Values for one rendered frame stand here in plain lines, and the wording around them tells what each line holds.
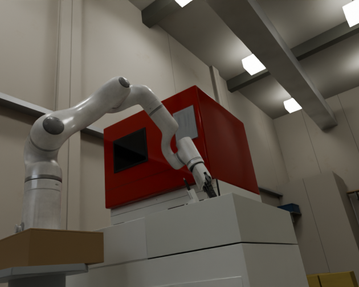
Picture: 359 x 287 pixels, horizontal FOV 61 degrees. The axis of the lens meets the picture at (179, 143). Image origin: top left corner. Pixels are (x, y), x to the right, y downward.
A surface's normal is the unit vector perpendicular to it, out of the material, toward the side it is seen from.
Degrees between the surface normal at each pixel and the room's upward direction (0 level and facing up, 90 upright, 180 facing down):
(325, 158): 90
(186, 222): 90
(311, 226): 90
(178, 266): 90
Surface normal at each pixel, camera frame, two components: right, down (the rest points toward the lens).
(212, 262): -0.56, -0.26
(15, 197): 0.79, -0.33
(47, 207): 0.58, -0.41
